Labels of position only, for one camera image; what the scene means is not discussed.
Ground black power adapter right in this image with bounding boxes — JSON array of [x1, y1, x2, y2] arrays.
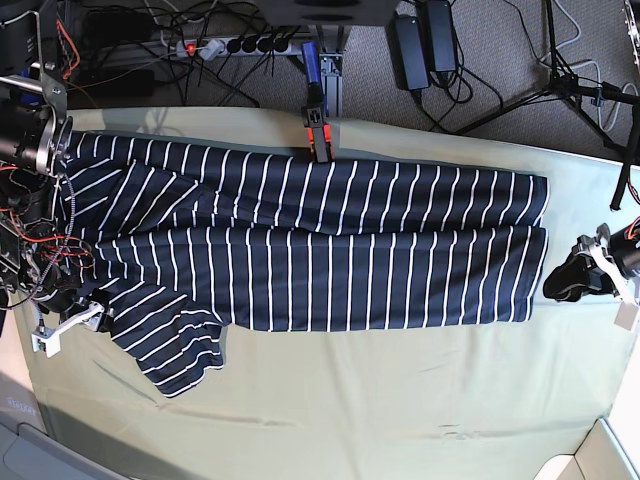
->
[[422, 1, 457, 73]]

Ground aluminium frame post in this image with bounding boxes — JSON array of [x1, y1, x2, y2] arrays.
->
[[309, 25, 351, 118]]

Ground grey bin corner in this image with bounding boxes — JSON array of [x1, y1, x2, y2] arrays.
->
[[1, 424, 125, 480]]

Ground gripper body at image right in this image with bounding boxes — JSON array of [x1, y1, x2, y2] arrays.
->
[[574, 217, 639, 305]]

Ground grey power strip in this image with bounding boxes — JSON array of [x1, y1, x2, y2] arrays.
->
[[162, 33, 301, 61]]

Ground black power adapter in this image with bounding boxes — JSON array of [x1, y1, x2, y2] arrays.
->
[[422, 1, 457, 73], [389, 14, 430, 92]]

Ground green table cloth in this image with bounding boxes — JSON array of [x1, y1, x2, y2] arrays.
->
[[0, 107, 640, 480]]

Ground orange black centre clamp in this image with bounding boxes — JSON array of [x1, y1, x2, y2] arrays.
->
[[301, 41, 333, 163]]

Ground black power adapter left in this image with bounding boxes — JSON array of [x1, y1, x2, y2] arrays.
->
[[389, 14, 430, 92]]

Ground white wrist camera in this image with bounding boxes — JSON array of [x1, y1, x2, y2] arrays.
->
[[614, 302, 640, 333], [31, 326, 61, 358]]

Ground navy white striped T-shirt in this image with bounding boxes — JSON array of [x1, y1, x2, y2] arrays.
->
[[61, 133, 549, 397]]

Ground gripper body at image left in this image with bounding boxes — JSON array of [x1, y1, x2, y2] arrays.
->
[[34, 288, 102, 328]]

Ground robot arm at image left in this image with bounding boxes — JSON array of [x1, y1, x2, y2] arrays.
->
[[1, 1, 113, 339]]

